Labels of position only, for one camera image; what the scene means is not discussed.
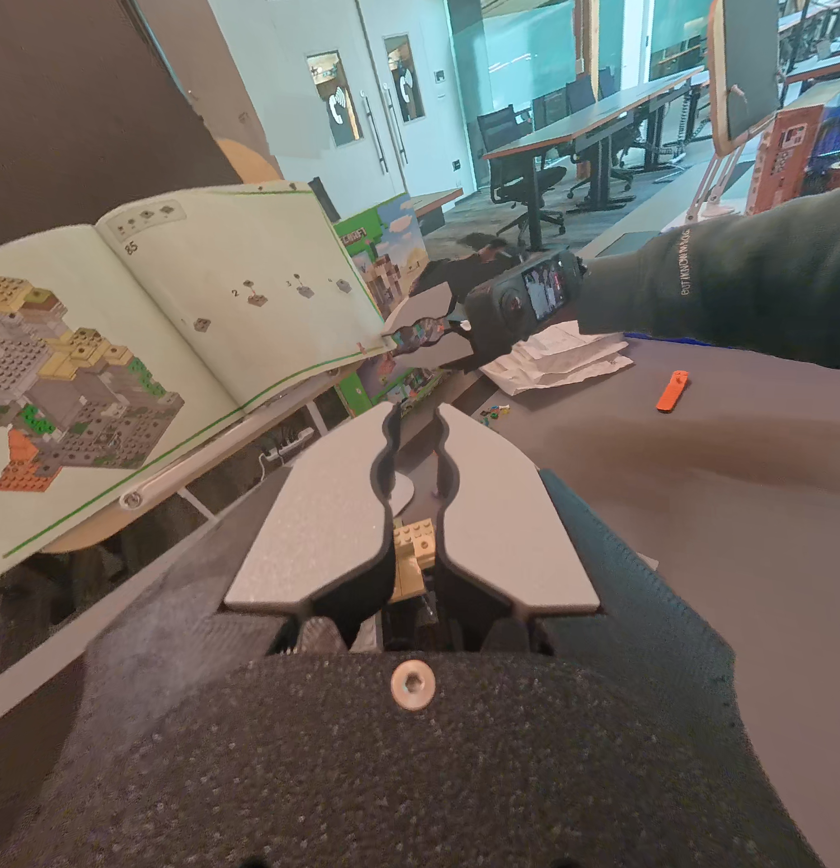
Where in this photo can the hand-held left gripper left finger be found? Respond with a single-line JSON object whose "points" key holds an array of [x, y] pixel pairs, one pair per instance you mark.
{"points": [[311, 529]]}

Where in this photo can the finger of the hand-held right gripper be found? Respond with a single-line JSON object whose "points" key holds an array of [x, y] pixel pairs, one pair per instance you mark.
{"points": [[450, 349], [423, 305]]}

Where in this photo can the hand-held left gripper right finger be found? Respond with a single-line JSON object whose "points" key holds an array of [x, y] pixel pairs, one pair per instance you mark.
{"points": [[515, 536]]}

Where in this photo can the toy brick castle model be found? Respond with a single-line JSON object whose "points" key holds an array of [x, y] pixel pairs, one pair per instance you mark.
{"points": [[413, 536]]}

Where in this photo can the brick building instruction booklet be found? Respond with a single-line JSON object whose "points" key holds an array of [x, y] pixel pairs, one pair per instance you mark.
{"points": [[223, 285]]}

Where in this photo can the person's right forearm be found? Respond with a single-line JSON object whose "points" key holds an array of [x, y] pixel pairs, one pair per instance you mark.
{"points": [[732, 285]]}

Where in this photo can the person's right hand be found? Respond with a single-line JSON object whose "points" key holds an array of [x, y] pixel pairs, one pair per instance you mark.
{"points": [[493, 251]]}

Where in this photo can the green toy brick set box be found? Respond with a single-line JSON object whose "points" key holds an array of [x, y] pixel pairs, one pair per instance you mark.
{"points": [[386, 244]]}

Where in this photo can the pile of colourful loose bricks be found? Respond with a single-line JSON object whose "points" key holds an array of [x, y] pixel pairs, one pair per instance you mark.
{"points": [[494, 411]]}

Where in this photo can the white power strip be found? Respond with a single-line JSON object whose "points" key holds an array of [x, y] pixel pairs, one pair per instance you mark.
{"points": [[291, 444]]}

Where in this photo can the black office chair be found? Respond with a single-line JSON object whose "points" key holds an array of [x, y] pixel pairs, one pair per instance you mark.
{"points": [[515, 169], [596, 135]]}

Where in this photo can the orange brick separator tool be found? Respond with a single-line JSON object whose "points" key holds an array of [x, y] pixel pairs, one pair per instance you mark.
{"points": [[672, 391]]}

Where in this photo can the wooden meeting table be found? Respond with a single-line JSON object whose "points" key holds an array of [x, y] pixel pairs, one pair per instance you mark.
{"points": [[596, 115]]}

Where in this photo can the glass office door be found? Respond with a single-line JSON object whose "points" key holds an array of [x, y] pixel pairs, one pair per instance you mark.
{"points": [[338, 102]]}

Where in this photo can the red white box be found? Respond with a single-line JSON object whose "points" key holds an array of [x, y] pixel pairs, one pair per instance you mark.
{"points": [[786, 156]]}

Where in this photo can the dark leaning board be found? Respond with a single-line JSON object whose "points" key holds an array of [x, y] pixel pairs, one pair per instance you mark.
{"points": [[745, 68]]}

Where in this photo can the wooden post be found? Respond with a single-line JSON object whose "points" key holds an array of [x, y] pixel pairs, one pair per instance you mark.
{"points": [[587, 34]]}

